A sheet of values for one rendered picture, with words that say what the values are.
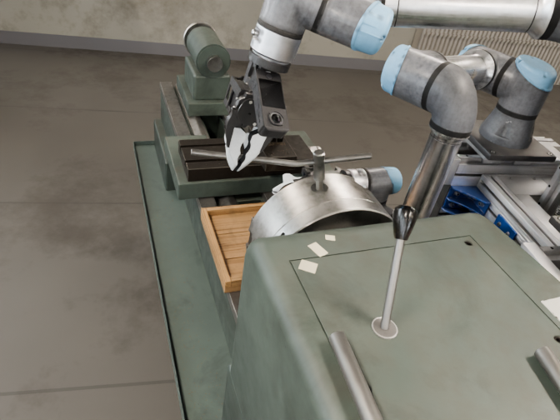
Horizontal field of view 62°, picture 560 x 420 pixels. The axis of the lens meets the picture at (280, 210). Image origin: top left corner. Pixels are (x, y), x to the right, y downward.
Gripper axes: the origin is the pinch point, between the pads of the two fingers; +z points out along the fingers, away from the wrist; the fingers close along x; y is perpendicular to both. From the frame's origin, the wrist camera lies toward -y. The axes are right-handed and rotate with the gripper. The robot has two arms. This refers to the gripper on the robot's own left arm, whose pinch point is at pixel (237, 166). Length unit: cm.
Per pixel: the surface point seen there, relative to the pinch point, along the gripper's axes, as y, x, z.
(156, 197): 95, -13, 73
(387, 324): -37.3, -11.3, 0.0
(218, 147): 60, -19, 27
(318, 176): -2.6, -15.5, -1.8
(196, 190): 47, -12, 37
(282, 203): -1.1, -11.5, 6.3
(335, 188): -2.8, -20.3, 0.3
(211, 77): 106, -25, 21
